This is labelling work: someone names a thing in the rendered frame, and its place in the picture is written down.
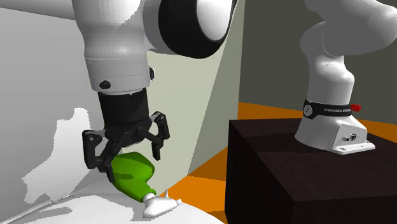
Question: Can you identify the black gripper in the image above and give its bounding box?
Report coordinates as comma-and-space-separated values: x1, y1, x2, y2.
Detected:
81, 88, 171, 185

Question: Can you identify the green spray bottle white nozzle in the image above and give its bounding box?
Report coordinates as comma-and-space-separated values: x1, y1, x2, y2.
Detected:
109, 151, 183, 219

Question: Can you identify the dark robot stand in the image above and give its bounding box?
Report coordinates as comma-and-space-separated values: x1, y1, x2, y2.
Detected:
224, 118, 397, 224

